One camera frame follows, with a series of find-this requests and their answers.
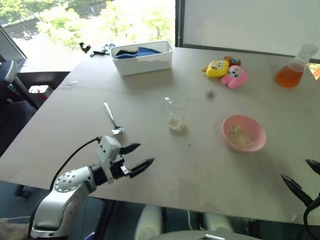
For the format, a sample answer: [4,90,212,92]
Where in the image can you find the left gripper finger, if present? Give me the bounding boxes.
[128,157,155,179]
[119,142,142,156]

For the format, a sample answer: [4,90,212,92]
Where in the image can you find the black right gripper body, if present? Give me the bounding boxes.
[310,191,320,209]

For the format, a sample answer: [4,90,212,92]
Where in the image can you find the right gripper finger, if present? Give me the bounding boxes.
[305,159,320,176]
[280,173,315,207]

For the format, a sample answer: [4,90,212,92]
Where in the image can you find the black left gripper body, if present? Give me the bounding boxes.
[109,155,133,181]

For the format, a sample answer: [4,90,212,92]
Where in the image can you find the silver metal spoon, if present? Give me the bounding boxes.
[103,101,125,136]

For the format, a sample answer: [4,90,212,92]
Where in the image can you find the white rounded shape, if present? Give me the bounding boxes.
[203,212,235,234]
[134,204,163,240]

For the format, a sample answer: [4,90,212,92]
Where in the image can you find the pink plastic bowl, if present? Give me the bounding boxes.
[221,114,267,153]

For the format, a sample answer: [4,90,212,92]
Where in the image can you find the clear glass beaker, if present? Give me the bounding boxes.
[163,94,189,135]

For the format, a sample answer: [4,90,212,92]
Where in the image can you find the white plastic bin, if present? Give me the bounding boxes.
[109,40,174,77]

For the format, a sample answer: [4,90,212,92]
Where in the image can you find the flask with orange liquid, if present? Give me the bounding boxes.
[274,42,320,89]

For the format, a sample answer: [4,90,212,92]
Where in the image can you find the blue cloth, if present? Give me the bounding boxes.
[113,46,163,60]

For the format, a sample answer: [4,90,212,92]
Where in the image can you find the black table foot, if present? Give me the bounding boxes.
[14,184,34,200]

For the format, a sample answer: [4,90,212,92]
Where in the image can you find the small black clamp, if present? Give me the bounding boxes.
[78,41,92,54]

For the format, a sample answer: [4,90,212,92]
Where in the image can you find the yellow squishy toy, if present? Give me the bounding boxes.
[201,59,230,80]

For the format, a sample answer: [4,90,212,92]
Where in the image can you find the black office chair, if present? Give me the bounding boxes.
[0,59,71,157]

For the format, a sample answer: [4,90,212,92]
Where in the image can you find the pink squishy toy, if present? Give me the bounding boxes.
[220,65,249,90]

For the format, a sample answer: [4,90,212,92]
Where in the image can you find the brown squishy toy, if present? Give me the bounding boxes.
[223,55,242,68]

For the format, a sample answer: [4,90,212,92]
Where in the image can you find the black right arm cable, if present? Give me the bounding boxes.
[303,201,320,240]

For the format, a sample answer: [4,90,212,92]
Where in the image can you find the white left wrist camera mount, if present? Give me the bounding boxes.
[96,135,122,185]

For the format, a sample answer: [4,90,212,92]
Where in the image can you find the thin white cable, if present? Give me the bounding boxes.
[186,209,194,230]

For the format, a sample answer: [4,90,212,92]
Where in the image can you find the white panel with dark frame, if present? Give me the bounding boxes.
[174,0,320,64]

